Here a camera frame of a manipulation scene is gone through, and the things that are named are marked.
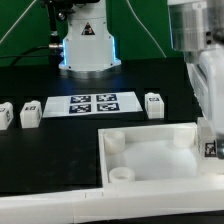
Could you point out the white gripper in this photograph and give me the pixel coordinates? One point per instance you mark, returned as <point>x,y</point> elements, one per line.
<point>207,79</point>

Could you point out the white square tabletop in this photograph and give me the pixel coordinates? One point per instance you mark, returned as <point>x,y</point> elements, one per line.
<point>159,152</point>

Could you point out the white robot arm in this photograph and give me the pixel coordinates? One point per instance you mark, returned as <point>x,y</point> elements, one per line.
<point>79,32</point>

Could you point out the white sheet with tags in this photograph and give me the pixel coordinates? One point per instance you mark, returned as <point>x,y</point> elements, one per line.
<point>91,104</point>

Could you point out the white obstacle fence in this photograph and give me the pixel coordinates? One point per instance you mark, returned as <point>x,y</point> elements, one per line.
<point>116,201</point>

